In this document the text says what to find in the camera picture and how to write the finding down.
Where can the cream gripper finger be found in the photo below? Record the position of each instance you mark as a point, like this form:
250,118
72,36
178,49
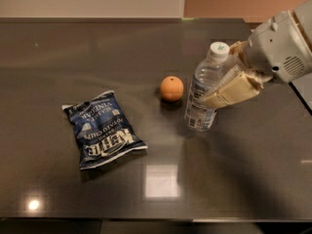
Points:
237,50
235,86

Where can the blue Kettle chips bag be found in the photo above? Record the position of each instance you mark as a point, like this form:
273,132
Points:
102,131

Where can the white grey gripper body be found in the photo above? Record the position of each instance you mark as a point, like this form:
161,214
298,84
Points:
277,48

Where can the clear plastic water bottle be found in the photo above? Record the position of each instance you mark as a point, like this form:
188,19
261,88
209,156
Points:
207,74

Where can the orange fruit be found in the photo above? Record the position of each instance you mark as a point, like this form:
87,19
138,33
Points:
171,89

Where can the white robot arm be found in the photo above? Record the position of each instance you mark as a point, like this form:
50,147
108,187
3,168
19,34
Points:
280,49

